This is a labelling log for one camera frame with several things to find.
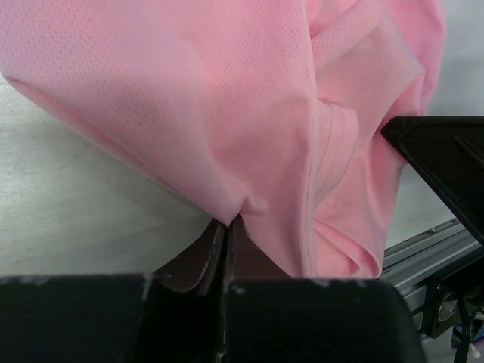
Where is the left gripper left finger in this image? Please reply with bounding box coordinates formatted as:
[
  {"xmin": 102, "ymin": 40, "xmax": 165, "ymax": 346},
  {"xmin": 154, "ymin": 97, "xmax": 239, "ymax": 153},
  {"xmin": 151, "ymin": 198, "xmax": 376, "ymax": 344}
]
[{"xmin": 1, "ymin": 221, "xmax": 226, "ymax": 362}]

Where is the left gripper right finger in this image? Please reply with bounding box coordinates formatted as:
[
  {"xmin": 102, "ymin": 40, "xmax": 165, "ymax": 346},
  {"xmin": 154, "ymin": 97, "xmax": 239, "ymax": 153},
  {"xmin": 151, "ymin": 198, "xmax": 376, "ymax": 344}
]
[{"xmin": 223, "ymin": 219, "xmax": 426, "ymax": 362}]

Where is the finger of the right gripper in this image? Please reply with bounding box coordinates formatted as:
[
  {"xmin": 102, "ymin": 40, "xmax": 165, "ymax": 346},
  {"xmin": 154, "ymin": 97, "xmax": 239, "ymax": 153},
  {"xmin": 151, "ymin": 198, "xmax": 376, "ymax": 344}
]
[{"xmin": 381, "ymin": 116, "xmax": 483, "ymax": 244}]

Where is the aluminium mounting rail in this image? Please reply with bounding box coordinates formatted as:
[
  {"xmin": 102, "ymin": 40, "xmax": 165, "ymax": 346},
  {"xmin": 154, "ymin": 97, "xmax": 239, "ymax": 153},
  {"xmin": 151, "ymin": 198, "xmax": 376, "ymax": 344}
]
[{"xmin": 381, "ymin": 219, "xmax": 483, "ymax": 334}]

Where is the pink t shirt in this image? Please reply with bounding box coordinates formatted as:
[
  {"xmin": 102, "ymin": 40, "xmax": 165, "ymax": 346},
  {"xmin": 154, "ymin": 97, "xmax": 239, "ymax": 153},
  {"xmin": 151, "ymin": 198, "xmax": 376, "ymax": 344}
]
[{"xmin": 1, "ymin": 1, "xmax": 446, "ymax": 278}]

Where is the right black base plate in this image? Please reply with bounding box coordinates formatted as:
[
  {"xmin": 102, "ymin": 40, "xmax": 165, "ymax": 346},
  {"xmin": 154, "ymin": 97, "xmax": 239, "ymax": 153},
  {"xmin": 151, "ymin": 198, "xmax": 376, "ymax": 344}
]
[{"xmin": 421, "ymin": 254, "xmax": 483, "ymax": 338}]

